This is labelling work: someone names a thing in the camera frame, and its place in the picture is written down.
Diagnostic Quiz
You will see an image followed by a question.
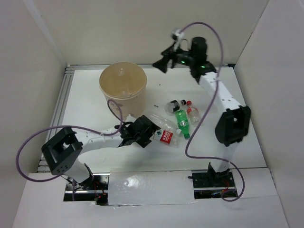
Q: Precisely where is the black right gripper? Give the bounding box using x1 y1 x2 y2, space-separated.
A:
152 41 195 74

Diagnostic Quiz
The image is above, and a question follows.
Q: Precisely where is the large clear bottle red label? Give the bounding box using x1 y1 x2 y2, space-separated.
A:
153 129 179 148

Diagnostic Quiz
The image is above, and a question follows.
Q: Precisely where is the small clear bottle red label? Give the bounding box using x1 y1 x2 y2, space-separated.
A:
186 100 200 124

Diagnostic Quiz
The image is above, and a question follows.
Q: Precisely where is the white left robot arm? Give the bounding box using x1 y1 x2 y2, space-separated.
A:
41 115 160 190

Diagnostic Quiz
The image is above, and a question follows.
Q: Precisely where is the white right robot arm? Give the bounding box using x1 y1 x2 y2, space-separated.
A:
153 35 251 186

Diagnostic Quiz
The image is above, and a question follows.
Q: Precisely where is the tan paper bucket bin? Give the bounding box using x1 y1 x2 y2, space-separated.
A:
99 62 147 119

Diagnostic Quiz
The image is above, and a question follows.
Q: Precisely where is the long clear bottle white cap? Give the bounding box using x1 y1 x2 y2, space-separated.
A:
148 113 181 136

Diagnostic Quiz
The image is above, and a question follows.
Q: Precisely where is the small bottle black label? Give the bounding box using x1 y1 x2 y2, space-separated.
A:
164 99 186 115

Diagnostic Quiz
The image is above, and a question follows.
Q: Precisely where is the green plastic bottle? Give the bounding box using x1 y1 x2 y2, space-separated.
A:
175 110 190 140

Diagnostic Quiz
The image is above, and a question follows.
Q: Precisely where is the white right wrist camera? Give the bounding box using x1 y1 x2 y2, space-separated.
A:
171 28 184 45

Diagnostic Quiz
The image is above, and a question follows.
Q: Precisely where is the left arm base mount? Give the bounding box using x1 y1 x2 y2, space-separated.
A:
62 173 110 206

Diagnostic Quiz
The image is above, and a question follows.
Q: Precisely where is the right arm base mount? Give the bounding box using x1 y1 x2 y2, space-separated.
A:
188 163 238 200

